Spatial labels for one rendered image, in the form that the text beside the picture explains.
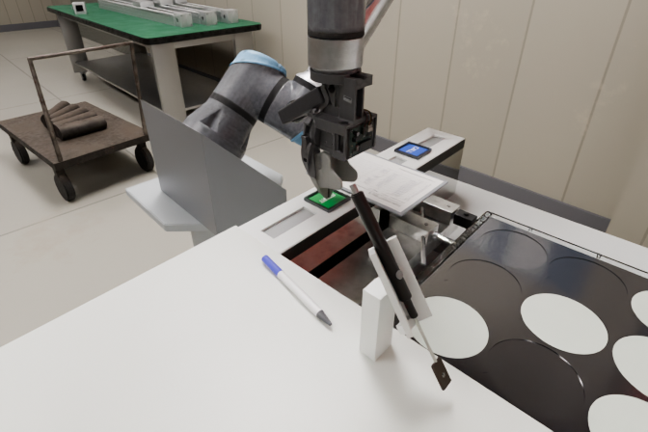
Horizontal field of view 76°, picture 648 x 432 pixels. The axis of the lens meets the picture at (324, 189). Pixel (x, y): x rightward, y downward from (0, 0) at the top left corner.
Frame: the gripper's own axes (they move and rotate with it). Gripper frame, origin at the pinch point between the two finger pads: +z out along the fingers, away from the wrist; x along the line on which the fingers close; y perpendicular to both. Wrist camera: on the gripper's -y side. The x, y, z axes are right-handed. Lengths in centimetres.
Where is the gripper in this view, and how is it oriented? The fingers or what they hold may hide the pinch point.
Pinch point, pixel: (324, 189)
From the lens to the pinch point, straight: 67.7
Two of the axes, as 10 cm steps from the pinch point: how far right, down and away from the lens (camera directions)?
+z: 0.0, 8.6, 5.0
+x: 6.8, -3.7, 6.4
